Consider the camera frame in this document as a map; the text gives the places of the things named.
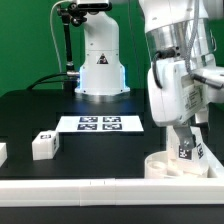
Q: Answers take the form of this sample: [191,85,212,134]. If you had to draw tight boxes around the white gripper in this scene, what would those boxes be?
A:
[148,59,206,150]

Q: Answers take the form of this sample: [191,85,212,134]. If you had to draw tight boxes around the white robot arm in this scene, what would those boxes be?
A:
[77,0,224,149]

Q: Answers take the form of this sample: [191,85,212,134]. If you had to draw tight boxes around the white AprilTag base sheet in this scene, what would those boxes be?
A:
[56,115,144,133]

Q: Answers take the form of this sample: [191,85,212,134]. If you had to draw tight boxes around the white U-shaped barrier frame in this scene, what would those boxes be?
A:
[0,151,224,207]

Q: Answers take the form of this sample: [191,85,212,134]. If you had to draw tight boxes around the black floor cables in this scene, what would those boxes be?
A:
[26,72,78,91]

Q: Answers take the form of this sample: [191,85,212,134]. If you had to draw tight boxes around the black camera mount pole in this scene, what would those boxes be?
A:
[56,1,88,79]

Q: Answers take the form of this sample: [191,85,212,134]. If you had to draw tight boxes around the rear camera on pole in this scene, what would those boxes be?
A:
[77,0,110,9]

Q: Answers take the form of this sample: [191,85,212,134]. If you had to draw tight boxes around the grey cable on pole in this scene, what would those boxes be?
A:
[49,0,73,73]

